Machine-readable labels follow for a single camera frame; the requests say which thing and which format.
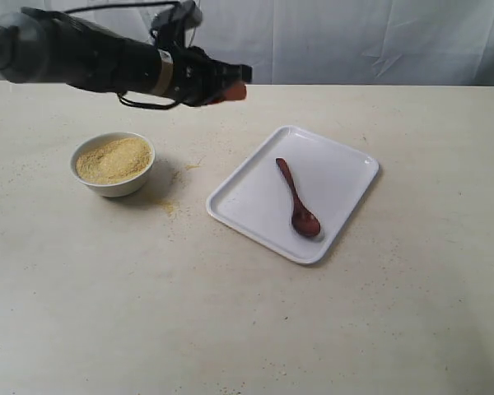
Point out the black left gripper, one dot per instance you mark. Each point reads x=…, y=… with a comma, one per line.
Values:
x=199, y=80

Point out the dark wooden spoon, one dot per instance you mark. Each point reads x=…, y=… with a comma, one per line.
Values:
x=302, y=220

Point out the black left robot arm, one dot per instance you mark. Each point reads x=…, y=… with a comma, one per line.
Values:
x=39, y=46

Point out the white rectangular plastic tray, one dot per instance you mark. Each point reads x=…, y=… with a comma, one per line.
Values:
x=293, y=164

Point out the white ceramic bowl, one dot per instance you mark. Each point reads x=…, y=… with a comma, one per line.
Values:
x=113, y=190

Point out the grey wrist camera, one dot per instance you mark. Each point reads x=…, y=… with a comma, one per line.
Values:
x=183, y=16

